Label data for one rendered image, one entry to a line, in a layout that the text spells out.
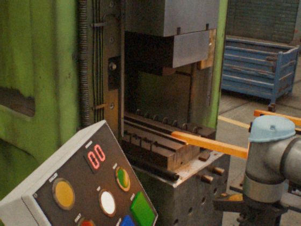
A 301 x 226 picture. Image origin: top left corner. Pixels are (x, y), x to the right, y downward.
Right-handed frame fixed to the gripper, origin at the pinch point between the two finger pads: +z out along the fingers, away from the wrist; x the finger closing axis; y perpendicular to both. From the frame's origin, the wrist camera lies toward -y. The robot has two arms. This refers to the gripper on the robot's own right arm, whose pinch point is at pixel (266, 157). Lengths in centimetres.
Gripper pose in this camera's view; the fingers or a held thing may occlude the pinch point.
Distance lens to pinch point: 116.6
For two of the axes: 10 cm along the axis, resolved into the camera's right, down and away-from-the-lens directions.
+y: 0.0, 9.4, 3.5
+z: -7.8, -2.2, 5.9
